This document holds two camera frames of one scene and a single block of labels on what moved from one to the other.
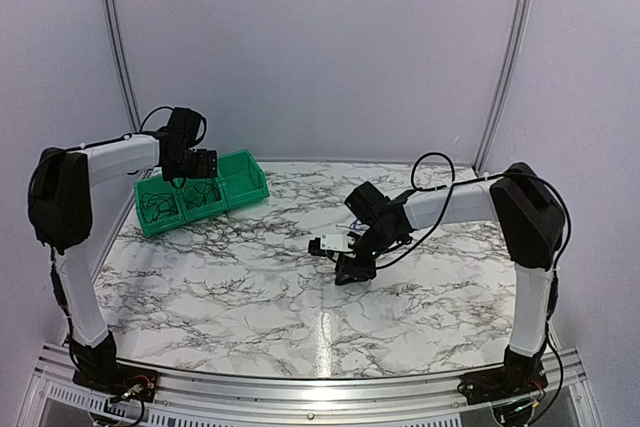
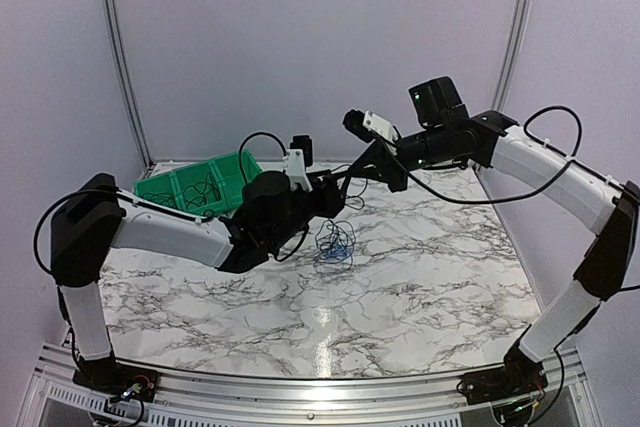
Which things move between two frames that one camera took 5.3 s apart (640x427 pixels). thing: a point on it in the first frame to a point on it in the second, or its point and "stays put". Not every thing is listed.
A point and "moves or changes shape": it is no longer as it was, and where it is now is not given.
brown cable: x=201 y=194 stays put
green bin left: x=158 y=205 stays put
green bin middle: x=200 y=197 stays put
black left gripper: x=206 y=167 to x=332 y=202
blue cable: x=352 y=226 moves or changes shape
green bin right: x=241 y=179 stays put
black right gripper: x=361 y=274 to x=385 y=170
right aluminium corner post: x=507 y=71 stays put
